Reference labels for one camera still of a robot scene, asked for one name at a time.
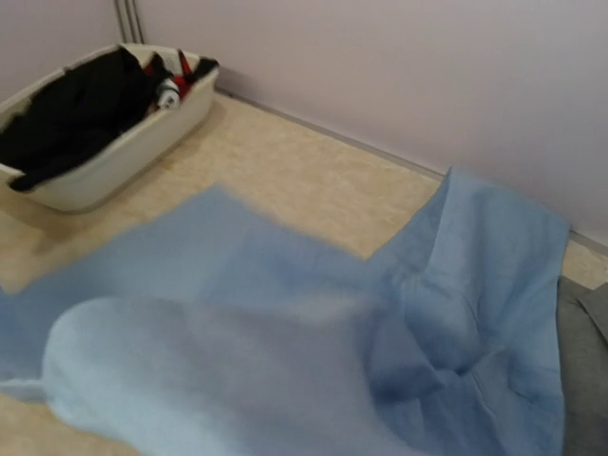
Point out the left aluminium corner post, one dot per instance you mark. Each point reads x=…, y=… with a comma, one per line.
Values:
x=129, y=23

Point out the light blue long sleeve shirt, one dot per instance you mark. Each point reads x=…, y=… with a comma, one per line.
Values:
x=214, y=330

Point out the folded grey button shirt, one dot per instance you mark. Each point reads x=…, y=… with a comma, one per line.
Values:
x=582, y=334

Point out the red white black garment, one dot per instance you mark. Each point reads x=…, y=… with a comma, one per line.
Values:
x=175, y=86

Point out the white plastic laundry basket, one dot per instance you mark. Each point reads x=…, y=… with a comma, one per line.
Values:
x=116, y=166

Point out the black garment in basket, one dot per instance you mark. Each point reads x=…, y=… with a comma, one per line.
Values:
x=73, y=118

